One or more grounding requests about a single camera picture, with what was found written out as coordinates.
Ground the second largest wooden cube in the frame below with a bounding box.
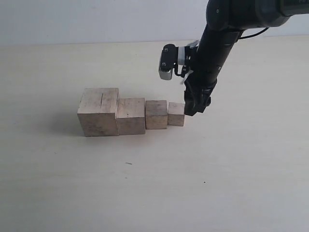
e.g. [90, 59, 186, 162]
[117, 98, 146, 135]

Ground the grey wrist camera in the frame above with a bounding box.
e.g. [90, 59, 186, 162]
[158, 43, 185, 81]

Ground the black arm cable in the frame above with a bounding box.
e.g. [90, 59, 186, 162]
[239, 27, 270, 40]

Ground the smallest wooden cube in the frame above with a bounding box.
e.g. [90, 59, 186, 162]
[168, 102, 185, 127]

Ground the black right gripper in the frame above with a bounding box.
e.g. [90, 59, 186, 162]
[184, 79, 216, 116]

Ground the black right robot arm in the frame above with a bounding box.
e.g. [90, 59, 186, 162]
[184, 0, 309, 116]

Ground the third largest wooden cube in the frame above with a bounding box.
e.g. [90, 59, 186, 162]
[145, 100, 168, 130]

